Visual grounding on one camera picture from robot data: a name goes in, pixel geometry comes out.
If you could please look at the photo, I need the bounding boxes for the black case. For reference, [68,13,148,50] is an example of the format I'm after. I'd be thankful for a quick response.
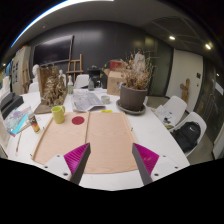
[0,92,25,120]

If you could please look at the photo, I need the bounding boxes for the brown cardboard box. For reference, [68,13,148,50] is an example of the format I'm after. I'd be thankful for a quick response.
[103,68,127,97]

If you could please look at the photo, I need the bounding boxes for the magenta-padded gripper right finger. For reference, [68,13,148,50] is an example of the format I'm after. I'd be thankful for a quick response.
[132,142,181,186]

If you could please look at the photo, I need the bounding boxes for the black wall screen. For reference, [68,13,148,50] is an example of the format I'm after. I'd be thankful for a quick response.
[32,34,74,67]

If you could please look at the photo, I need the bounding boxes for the red box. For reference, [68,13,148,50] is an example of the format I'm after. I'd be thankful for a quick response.
[109,59,124,72]

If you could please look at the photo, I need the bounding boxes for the small glass cup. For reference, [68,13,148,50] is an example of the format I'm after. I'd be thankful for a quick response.
[100,94,111,105]

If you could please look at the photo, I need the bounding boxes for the white plaster figure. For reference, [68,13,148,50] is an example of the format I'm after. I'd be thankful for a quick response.
[58,69,67,84]

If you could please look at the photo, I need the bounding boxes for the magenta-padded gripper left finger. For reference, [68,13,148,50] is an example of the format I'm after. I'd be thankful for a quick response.
[43,142,92,185]

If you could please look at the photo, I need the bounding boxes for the black backpack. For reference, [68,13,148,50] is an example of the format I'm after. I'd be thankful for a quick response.
[171,120,202,154]

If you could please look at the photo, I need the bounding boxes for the dried plant in grey pot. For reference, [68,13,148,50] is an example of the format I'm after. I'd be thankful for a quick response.
[119,49,156,113]

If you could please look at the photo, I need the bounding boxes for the large white ceiling light panel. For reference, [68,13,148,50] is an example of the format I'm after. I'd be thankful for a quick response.
[9,0,114,48]

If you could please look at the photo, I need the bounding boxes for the white plastic chair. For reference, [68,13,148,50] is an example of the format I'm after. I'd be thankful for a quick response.
[28,81,40,94]
[173,111,208,158]
[154,95,188,127]
[73,73,90,90]

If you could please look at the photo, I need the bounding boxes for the clear drink bottle white cap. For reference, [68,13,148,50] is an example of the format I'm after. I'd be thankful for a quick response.
[29,114,42,135]

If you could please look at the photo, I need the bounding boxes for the yellow-green mug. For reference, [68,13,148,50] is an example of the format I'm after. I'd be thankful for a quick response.
[50,105,67,125]

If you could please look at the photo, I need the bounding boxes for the white plaster bust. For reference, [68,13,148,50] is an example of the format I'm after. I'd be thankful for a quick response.
[31,64,40,84]

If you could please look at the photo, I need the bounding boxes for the white cabinet with pictures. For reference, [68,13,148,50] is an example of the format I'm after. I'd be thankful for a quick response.
[11,46,33,96]

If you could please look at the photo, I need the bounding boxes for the grey printed newspaper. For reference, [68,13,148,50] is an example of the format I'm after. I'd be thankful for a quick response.
[70,89,106,113]

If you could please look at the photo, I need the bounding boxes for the white plaster torso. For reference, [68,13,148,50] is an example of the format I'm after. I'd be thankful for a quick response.
[133,53,146,73]

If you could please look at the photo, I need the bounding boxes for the dark grey plant saucer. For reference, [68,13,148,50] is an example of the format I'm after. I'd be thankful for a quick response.
[115,98,148,116]

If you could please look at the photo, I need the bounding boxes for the flat round red coaster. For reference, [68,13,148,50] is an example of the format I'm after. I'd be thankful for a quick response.
[71,115,86,126]

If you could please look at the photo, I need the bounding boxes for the spray bottle green label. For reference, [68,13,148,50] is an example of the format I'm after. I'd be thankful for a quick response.
[67,75,74,96]

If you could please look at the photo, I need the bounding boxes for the wooden easel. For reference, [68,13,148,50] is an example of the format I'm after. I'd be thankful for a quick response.
[65,53,84,81]

